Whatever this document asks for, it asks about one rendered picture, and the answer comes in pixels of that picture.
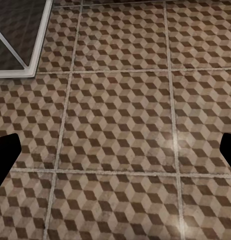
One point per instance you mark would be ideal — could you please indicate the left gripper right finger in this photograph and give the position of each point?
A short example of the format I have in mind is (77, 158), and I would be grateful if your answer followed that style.
(225, 147)

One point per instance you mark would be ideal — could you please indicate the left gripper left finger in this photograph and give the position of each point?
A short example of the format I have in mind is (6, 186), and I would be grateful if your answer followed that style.
(10, 149)

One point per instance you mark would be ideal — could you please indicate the door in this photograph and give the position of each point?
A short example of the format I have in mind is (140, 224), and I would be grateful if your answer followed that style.
(19, 24)
(7, 60)

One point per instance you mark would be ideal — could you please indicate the shower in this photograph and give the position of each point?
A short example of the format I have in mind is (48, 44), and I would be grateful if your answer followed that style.
(29, 71)

